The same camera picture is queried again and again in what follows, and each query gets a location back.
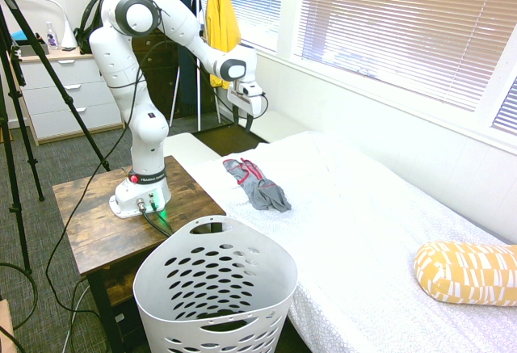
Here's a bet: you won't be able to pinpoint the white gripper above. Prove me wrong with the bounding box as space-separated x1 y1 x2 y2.
226 80 267 134

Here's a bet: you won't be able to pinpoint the white coat rack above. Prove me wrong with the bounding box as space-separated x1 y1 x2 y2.
168 0 224 132

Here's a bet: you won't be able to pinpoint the yellow white patterned pillow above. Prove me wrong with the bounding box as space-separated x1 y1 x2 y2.
413 240 517 309

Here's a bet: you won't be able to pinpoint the clear plastic bottle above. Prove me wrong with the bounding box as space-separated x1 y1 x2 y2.
44 21 61 52

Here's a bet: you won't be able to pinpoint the rustic wooden side table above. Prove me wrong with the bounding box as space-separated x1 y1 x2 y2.
52 154 228 353

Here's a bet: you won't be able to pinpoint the dark wooden dresser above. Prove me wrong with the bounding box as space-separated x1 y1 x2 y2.
130 31 217 124

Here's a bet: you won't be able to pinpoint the narrow white window blinds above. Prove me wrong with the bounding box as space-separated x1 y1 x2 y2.
200 0 286 53

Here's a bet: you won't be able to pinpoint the white perforated laundry basket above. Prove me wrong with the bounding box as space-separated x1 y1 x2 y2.
132 215 300 353

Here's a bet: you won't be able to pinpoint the black base power cables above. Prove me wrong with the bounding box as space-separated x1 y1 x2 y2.
140 204 175 237

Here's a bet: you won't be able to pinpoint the grey box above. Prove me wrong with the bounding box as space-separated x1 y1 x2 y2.
15 43 50 58

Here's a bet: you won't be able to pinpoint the dark navy hanging garment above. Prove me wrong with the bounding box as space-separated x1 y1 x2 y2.
174 0 204 120

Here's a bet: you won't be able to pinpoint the grey shirt with red trim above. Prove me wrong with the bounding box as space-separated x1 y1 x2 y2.
222 158 293 213

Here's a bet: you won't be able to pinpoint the long black robot cable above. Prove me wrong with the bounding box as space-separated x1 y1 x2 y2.
44 3 173 314

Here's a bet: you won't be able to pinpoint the wide white window blinds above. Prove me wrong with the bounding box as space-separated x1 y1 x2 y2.
293 0 517 113

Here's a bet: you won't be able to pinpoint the white desk lamp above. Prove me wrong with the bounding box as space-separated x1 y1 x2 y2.
23 0 78 50

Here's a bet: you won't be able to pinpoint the white bed base platform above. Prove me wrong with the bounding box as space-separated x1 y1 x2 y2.
162 132 224 169

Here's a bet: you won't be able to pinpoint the yellow jacket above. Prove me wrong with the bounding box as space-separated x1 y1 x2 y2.
205 0 243 90

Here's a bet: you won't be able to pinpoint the black backpack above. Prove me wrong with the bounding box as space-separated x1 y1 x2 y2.
77 0 109 56

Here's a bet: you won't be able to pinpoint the white drawer dresser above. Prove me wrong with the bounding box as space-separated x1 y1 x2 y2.
15 51 126 147

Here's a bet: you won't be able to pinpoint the black camera tripod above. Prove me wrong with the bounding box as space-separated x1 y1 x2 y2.
0 0 111 276

